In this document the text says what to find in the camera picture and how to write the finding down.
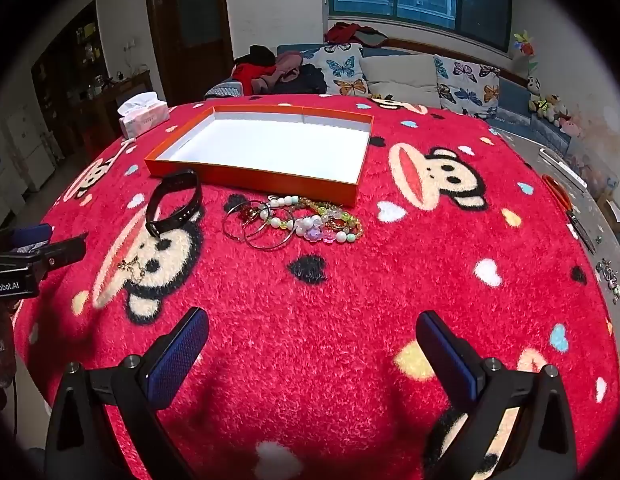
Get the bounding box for grey striped cloth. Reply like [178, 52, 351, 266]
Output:
[205, 80, 246, 101]

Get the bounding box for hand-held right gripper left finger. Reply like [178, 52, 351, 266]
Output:
[44, 306, 211, 480]

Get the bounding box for butterfly print pillow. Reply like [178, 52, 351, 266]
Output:
[434, 55, 502, 121]
[300, 44, 368, 98]

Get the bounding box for dark shelf cabinet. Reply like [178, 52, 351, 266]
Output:
[30, 0, 111, 161]

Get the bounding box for pastel beaded bracelets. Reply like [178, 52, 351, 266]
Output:
[260, 195, 303, 233]

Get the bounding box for red monkey print blanket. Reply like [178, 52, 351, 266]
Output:
[12, 94, 620, 480]

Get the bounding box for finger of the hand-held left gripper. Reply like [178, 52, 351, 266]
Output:
[32, 233, 88, 273]

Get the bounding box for white appliance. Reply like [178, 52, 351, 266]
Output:
[0, 105, 56, 221]

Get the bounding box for beige plush toy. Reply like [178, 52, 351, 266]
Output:
[547, 94, 571, 121]

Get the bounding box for dark wooden door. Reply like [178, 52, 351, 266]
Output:
[142, 0, 236, 106]

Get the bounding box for wooden sideboard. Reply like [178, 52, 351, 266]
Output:
[72, 70, 153, 141]

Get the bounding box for blue sofa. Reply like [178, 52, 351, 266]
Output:
[205, 42, 573, 161]

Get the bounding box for clear plastic storage box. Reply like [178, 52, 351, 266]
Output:
[570, 137, 620, 196]

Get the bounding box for pink tissue pack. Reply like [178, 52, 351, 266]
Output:
[116, 92, 169, 139]

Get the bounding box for red garment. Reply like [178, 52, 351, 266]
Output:
[232, 62, 278, 96]

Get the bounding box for yellow green bead bracelet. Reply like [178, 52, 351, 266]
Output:
[297, 197, 365, 243]

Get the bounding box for colourful pinwheel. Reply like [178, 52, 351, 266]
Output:
[512, 30, 538, 73]

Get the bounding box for red and grey clothes pile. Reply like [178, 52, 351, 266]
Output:
[324, 21, 391, 48]

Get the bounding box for black smart wristband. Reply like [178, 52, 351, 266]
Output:
[145, 170, 203, 238]

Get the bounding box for beige cushion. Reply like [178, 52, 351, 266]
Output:
[360, 54, 441, 108]

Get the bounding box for small cardboard box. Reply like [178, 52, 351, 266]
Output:
[597, 197, 620, 233]

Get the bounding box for orange handled scissors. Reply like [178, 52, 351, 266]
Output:
[542, 174, 598, 256]

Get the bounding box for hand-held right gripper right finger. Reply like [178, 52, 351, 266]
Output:
[415, 310, 578, 480]

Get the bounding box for silver bangle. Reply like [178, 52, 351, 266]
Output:
[222, 203, 266, 241]

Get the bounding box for orange tray box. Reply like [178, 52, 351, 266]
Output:
[144, 106, 375, 207]

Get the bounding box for pink garment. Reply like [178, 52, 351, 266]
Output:
[262, 52, 305, 91]

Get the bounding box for pastel flower bead bracelet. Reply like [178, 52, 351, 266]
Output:
[295, 215, 348, 246]

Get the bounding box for pink plush toy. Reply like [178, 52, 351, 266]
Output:
[560, 115, 586, 138]

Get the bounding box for black garment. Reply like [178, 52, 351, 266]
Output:
[247, 45, 278, 67]

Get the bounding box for large silver hoop ring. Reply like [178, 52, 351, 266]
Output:
[242, 206, 297, 251]

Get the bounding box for thin gold chain bracelet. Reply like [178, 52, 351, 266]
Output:
[117, 255, 146, 281]

